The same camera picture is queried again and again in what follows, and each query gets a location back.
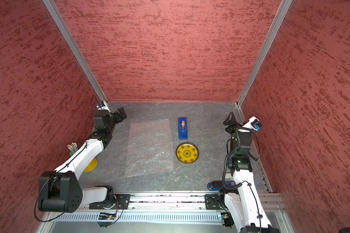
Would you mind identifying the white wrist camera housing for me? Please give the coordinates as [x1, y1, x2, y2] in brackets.
[243, 116, 262, 132]

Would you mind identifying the blue tape dispenser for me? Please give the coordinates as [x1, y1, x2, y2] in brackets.
[178, 117, 188, 140]

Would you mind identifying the left corner aluminium post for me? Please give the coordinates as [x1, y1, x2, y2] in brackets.
[42, 0, 108, 105]

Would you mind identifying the yellow patterned dinner plate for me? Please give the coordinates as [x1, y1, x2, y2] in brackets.
[176, 142, 199, 164]

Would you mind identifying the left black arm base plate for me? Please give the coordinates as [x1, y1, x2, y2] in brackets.
[89, 194, 131, 211]

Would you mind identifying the bundle of pencils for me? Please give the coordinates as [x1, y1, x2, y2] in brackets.
[67, 143, 79, 156]

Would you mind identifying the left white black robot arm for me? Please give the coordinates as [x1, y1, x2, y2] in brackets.
[36, 107, 127, 213]

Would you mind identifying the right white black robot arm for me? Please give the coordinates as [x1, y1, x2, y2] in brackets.
[222, 112, 280, 233]

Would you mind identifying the right corner aluminium post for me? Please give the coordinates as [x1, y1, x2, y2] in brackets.
[236, 0, 293, 108]

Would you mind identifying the clear bubble wrap sheet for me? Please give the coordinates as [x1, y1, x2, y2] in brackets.
[125, 119, 174, 177]

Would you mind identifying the aluminium mounting rail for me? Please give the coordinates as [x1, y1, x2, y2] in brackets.
[76, 191, 286, 212]

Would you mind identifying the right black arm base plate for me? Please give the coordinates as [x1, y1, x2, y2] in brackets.
[204, 194, 225, 210]

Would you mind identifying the corner aluminium post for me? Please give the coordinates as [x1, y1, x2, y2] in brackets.
[42, 0, 108, 105]
[236, 0, 293, 108]

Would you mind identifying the blue black small device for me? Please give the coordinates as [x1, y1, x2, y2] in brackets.
[207, 181, 236, 191]

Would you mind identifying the yellow pencil cup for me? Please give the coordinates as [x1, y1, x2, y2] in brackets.
[84, 158, 97, 172]

